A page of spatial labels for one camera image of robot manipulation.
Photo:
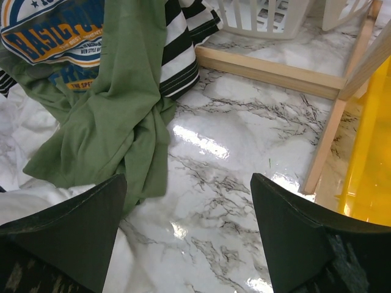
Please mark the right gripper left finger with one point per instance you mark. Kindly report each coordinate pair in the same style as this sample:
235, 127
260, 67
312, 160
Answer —
64, 248

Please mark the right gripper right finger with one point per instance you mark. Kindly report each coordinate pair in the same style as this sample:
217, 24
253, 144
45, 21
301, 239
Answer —
309, 248

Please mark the white tank top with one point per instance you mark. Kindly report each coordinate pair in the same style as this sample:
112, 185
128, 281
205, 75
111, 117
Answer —
22, 203

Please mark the white cloth under green top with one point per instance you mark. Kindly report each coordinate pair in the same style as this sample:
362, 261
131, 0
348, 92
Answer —
25, 126

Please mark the green graphic tank top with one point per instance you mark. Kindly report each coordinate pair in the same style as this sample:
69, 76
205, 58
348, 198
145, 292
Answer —
119, 125

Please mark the striped cloth right of top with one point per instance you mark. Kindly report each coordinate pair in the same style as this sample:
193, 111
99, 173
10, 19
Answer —
189, 24

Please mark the yellow plastic tray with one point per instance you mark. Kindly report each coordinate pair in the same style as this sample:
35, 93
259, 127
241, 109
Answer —
366, 191

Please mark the white plastic laundry basket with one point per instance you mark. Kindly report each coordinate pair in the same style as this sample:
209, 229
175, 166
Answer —
281, 19

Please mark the wooden clothes rack frame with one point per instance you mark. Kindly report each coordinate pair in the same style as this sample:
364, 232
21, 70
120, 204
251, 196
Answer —
365, 58

